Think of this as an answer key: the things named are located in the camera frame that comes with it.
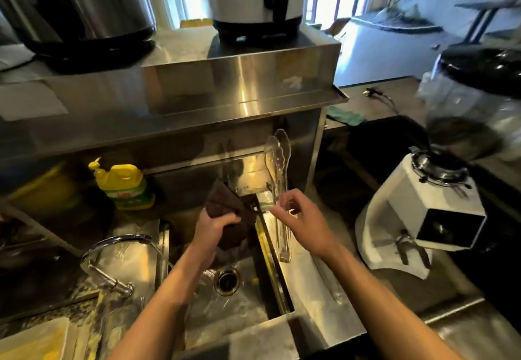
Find person's right forearm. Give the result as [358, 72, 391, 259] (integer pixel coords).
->
[322, 243, 465, 360]

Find person's right hand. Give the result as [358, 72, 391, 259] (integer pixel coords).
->
[269, 188, 342, 262]

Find person's left hand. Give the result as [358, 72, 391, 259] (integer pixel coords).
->
[188, 208, 242, 267]

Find stainless steel shelf unit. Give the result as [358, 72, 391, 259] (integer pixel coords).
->
[0, 25, 350, 193]

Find white coffee grinder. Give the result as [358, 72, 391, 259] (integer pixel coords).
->
[355, 45, 521, 281]

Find yellow sponge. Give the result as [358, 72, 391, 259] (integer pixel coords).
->
[0, 317, 71, 360]

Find green cloth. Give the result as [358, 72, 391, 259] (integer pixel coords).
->
[327, 106, 367, 127]

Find white insulated drink dispenser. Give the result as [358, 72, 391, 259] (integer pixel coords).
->
[206, 0, 308, 44]

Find yellow dish soap bottle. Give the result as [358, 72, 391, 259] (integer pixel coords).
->
[88, 157, 156, 211]

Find clear plastic tongs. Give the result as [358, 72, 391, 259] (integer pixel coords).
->
[264, 129, 292, 263]

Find black power cable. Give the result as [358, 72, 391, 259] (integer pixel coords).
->
[363, 87, 397, 113]

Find black metal table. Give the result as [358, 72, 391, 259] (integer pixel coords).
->
[455, 0, 521, 47]

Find person's left forearm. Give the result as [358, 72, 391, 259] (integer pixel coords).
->
[107, 246, 209, 360]

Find stainless steel sink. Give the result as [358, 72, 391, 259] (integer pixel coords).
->
[163, 193, 367, 360]

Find large stainless steel urn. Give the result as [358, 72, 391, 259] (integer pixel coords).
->
[0, 0, 157, 72]

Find chrome sink faucet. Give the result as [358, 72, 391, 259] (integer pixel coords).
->
[80, 234, 171, 298]

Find dark brown cleaning cloth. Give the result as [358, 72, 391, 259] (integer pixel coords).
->
[205, 179, 259, 251]

